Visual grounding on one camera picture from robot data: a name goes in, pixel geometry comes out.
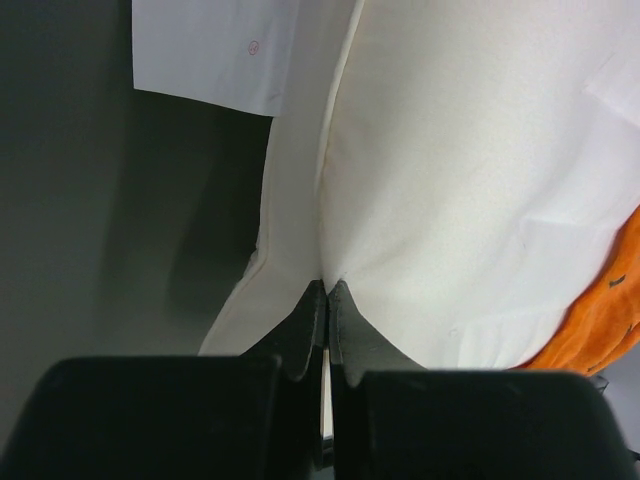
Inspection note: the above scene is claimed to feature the orange patterned pillowcase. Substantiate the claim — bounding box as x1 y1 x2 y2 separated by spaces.
521 211 639 376

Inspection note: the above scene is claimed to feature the white pillow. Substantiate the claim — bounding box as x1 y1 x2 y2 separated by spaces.
132 1 639 370

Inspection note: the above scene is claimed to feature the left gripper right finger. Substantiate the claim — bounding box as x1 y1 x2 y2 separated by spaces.
328 282 633 479

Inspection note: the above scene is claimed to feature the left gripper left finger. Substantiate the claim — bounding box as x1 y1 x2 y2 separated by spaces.
4 280 326 479

